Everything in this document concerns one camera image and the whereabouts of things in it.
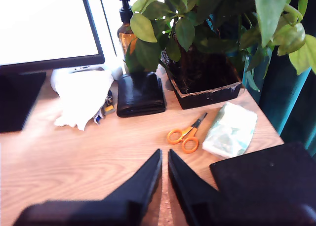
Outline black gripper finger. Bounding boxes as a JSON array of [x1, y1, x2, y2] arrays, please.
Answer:
[[102, 149, 163, 226], [167, 149, 232, 226]]

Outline crumpled white plastic bag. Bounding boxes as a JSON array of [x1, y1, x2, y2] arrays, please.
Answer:
[[50, 68, 115, 132]]

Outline black leather wallet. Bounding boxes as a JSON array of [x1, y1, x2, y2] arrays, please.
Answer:
[[116, 72, 166, 118]]

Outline large black computer monitor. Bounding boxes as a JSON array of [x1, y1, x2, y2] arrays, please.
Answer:
[[0, 0, 106, 134]]

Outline white game controller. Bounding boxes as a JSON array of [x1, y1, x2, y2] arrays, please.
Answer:
[[50, 64, 123, 81]]

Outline bunch of keys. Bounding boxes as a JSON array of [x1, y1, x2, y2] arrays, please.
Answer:
[[93, 89, 116, 126]]

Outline orange handled scissors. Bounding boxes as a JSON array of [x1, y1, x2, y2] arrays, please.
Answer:
[[166, 112, 208, 154]]

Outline teal curtain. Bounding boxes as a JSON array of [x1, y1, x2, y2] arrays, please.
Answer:
[[243, 0, 316, 160]]

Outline black rectangular plant pot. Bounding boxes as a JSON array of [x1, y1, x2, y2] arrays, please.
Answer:
[[164, 52, 243, 110]]

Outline green leafy houseplant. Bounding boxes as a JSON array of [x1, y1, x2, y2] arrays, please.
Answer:
[[85, 0, 316, 92]]

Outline amber pump bottle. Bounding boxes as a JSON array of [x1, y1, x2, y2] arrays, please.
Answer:
[[117, 0, 139, 74]]

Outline pale green tissue pack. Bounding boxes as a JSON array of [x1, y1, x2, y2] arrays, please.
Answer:
[[202, 102, 258, 159]]

